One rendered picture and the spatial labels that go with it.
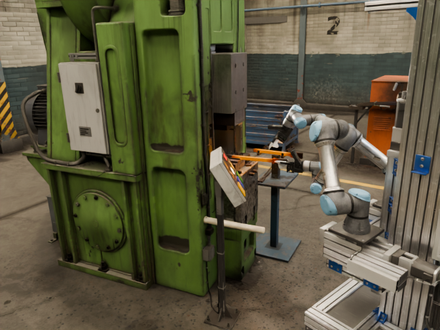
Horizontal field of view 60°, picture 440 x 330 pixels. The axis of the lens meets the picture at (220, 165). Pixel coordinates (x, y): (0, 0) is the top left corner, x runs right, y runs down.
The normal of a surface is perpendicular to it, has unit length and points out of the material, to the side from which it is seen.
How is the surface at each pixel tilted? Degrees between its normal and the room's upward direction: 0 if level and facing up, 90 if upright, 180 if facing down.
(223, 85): 90
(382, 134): 90
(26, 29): 91
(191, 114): 89
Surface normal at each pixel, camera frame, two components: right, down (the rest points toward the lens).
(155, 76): -0.41, 0.28
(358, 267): -0.76, 0.22
